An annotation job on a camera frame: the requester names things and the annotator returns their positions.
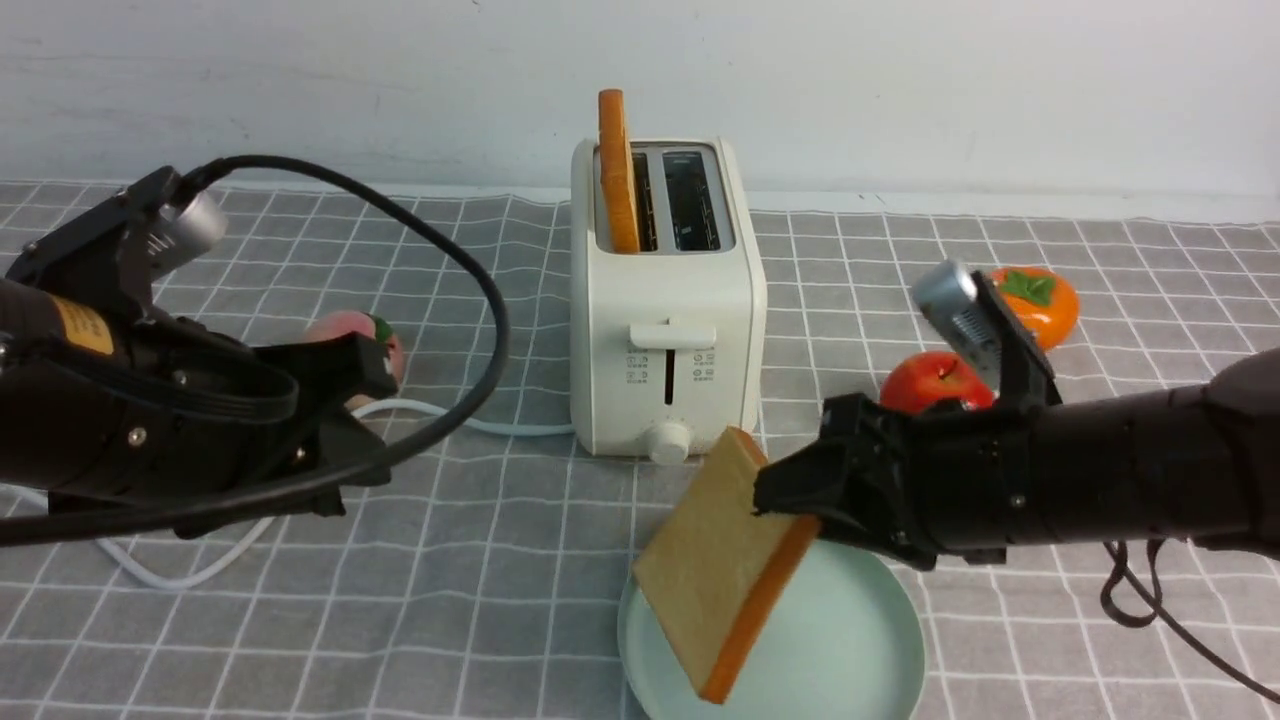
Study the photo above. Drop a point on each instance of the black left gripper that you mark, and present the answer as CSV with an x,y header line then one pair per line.
x,y
223,471

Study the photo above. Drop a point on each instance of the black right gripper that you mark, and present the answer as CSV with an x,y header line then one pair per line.
x,y
863,476

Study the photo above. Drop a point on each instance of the toast slice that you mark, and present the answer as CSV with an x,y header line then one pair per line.
x,y
716,567
617,176

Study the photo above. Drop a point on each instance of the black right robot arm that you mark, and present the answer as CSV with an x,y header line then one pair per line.
x,y
1196,463

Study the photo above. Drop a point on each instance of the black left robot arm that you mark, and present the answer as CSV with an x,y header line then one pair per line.
x,y
111,404

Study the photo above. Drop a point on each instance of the red apple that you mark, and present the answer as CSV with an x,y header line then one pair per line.
x,y
922,380

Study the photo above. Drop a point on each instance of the pink peach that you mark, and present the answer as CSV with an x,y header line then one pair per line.
x,y
336,324

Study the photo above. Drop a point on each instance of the light green plate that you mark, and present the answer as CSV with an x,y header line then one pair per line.
x,y
843,642

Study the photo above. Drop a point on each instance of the orange persimmon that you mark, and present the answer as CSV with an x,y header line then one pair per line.
x,y
1042,300

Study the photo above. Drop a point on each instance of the grey checked tablecloth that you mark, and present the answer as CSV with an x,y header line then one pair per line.
x,y
484,581

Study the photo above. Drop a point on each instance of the white toaster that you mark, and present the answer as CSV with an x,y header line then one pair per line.
x,y
666,345

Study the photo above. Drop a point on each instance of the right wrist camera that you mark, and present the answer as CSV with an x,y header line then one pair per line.
x,y
966,311

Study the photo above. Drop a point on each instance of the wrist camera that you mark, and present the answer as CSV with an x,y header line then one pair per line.
x,y
966,311
109,256

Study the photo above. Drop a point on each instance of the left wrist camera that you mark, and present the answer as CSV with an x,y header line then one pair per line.
x,y
109,256

